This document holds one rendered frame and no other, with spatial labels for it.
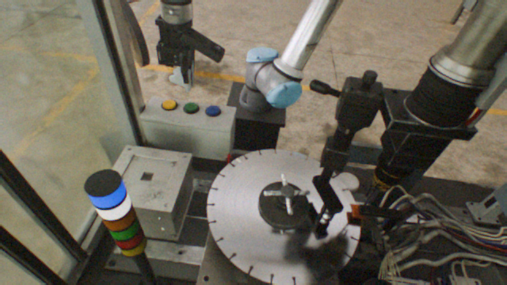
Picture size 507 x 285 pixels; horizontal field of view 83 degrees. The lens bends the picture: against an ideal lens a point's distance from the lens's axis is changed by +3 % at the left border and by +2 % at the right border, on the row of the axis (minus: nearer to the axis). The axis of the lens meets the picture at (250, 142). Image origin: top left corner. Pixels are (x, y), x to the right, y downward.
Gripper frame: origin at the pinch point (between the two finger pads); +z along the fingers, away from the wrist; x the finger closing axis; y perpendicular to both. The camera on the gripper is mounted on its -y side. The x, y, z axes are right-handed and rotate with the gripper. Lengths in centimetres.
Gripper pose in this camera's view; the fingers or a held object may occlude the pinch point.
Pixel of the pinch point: (190, 88)
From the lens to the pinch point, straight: 87.1
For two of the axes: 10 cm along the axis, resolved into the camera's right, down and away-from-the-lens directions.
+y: -9.9, -1.5, 0.1
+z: -1.0, 6.9, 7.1
